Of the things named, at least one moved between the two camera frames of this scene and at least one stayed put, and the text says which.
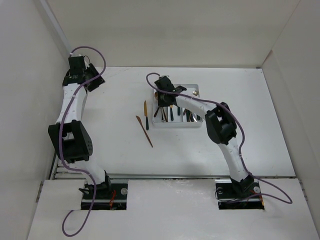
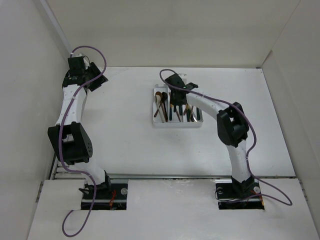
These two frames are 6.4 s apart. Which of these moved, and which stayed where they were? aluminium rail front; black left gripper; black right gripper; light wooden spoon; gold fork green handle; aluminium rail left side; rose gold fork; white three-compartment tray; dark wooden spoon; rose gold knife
Moved: rose gold knife; dark wooden spoon; light wooden spoon; black right gripper; rose gold fork
Stayed: black left gripper; aluminium rail left side; gold fork green handle; white three-compartment tray; aluminium rail front
